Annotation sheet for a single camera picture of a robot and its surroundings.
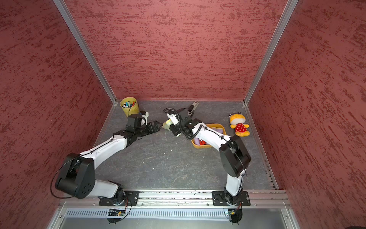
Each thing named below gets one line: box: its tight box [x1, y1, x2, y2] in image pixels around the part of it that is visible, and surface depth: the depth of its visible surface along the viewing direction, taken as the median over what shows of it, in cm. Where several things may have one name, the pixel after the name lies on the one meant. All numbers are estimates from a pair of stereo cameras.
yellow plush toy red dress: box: [228, 111, 251, 137], surface depth 102 cm
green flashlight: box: [162, 118, 174, 132], surface depth 87 cm
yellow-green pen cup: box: [120, 96, 140, 117], surface depth 103 cm
